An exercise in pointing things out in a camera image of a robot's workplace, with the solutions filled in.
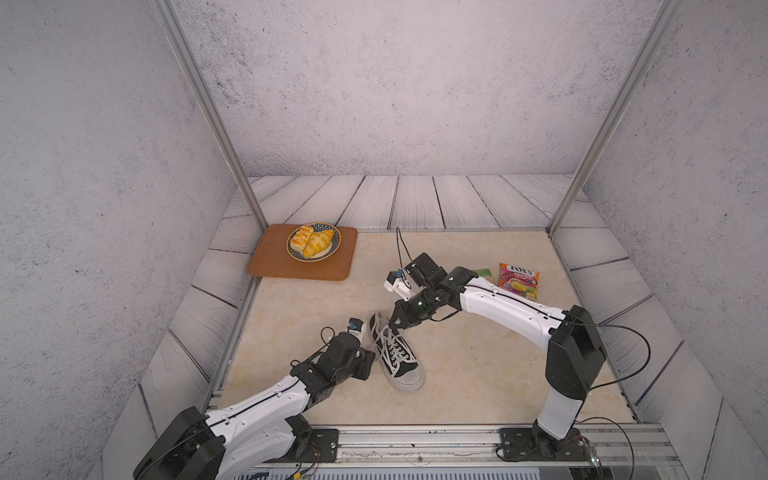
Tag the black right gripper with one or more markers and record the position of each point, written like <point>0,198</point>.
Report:
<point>403,322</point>

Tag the aluminium front rail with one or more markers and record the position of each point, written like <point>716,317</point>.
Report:
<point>629,451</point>

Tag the left aluminium corner post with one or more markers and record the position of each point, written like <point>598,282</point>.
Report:
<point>184,55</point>

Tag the aluminium corner post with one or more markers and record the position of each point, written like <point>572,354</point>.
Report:
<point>184,55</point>
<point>649,48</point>

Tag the pink Fox's candy bag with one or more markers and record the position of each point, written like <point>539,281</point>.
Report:
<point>520,281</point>

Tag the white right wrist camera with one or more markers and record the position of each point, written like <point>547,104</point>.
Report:
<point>397,282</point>

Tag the right aluminium corner post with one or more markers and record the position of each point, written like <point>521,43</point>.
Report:
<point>649,48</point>

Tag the left bread pastry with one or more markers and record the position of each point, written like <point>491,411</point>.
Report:
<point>300,238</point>

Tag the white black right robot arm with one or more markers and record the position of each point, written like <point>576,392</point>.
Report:
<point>575,352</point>

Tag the green snack packet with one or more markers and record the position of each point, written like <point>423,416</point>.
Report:
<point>485,274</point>

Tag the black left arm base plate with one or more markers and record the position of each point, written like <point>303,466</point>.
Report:
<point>319,446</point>

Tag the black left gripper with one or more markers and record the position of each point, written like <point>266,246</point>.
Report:
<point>365,358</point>

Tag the brown leather mat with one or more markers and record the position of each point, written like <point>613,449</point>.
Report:
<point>273,257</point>

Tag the bread pastry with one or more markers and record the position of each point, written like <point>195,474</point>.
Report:
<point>300,238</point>
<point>319,243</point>

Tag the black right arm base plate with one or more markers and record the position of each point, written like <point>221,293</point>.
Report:
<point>531,444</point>

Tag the black white canvas sneaker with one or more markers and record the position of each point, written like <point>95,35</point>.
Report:
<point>396,354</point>

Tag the yellow rimmed plate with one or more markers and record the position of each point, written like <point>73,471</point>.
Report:
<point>318,226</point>

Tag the right bread pastry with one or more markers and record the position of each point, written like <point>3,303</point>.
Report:
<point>319,243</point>

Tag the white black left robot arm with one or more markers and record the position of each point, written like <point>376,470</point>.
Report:
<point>221,444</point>

